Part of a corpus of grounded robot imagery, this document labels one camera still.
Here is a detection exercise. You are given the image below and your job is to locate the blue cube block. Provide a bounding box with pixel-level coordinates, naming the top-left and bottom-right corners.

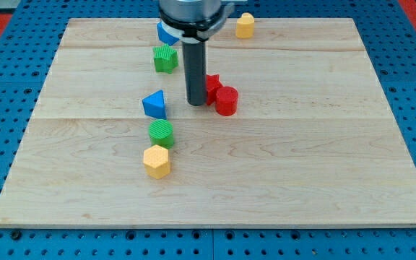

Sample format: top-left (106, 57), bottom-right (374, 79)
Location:
top-left (157, 22), bottom-right (179, 46)

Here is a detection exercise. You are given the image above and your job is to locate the red cylinder block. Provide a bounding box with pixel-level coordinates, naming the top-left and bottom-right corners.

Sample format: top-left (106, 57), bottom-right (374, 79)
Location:
top-left (215, 86), bottom-right (238, 116)

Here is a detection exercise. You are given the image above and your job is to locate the green cylinder block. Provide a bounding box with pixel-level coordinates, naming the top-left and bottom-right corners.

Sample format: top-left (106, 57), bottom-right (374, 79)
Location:
top-left (148, 119), bottom-right (174, 149)

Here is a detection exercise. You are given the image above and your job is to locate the blue triangle block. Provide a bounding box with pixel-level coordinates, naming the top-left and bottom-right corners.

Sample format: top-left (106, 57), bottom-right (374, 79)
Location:
top-left (142, 90), bottom-right (167, 119)

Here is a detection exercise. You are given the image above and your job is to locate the red star block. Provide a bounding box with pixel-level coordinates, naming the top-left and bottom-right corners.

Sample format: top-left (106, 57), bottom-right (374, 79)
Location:
top-left (206, 74), bottom-right (223, 105)

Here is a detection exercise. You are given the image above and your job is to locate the yellow hexagon block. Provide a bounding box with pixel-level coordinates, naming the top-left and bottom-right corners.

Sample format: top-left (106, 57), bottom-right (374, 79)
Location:
top-left (143, 145), bottom-right (171, 179)

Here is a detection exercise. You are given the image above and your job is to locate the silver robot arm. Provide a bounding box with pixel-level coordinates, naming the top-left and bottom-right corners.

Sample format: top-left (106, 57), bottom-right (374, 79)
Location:
top-left (158, 0), bottom-right (235, 106)

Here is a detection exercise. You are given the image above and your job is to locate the light wooden board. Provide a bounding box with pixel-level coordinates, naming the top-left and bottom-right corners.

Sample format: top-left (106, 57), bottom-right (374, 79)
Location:
top-left (0, 18), bottom-right (416, 229)

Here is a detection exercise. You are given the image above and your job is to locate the yellow heart block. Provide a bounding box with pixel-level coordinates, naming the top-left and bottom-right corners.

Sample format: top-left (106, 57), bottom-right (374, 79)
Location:
top-left (235, 12), bottom-right (255, 39)

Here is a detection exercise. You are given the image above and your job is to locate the green star block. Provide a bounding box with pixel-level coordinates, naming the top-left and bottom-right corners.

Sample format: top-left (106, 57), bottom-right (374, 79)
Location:
top-left (152, 44), bottom-right (178, 74)

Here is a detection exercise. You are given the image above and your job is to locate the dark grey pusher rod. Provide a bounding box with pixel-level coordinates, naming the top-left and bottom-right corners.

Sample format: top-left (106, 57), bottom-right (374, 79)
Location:
top-left (182, 42), bottom-right (207, 106)

